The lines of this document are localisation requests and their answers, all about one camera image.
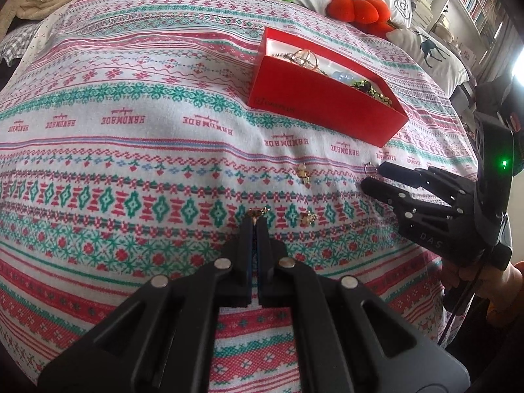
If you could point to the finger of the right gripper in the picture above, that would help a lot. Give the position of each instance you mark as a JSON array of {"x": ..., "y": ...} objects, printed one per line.
[
  {"x": 408, "y": 208},
  {"x": 417, "y": 177}
]

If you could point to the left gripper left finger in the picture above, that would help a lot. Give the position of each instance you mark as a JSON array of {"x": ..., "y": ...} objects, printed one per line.
[{"x": 161, "y": 337}]

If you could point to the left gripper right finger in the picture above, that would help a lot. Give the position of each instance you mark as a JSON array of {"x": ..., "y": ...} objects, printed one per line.
[{"x": 347, "y": 338}]

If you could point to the gold earring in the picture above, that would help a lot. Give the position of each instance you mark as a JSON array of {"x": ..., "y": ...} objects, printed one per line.
[
  {"x": 307, "y": 218},
  {"x": 255, "y": 213},
  {"x": 303, "y": 173}
]

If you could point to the gold ring pendant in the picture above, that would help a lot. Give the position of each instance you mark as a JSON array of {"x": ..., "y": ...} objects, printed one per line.
[{"x": 305, "y": 58}]

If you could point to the red jewelry box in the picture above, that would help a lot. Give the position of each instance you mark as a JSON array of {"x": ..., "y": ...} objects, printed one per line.
[{"x": 341, "y": 95}]

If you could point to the person right hand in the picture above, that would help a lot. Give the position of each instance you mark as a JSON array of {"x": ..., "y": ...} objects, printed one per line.
[{"x": 501, "y": 288}]

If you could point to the white deer pillow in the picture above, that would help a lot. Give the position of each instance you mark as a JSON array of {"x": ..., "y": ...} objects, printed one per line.
[{"x": 441, "y": 64}]

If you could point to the bookshelf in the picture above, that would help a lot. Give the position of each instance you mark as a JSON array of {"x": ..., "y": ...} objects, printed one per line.
[{"x": 471, "y": 26}]

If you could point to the patterned bedspread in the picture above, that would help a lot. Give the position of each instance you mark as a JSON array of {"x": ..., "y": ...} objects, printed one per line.
[{"x": 128, "y": 150}]

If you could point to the orange plush pumpkin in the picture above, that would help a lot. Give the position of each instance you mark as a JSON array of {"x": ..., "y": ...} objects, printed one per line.
[{"x": 369, "y": 16}]

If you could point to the grey checked sheet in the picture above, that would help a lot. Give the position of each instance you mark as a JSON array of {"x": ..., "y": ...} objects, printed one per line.
[{"x": 16, "y": 43}]

